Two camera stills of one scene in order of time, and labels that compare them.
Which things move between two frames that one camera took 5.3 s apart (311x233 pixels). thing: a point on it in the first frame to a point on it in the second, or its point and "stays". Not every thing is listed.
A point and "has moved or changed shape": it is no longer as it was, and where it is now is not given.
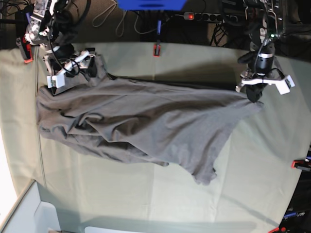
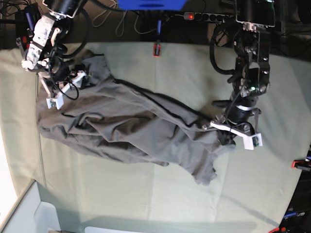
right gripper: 263,68 to 240,118
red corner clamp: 282,229 stays
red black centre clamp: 157,47 stays
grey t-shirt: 184,127 has moved or changed shape
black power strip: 210,17 stays
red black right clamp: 302,165 stays
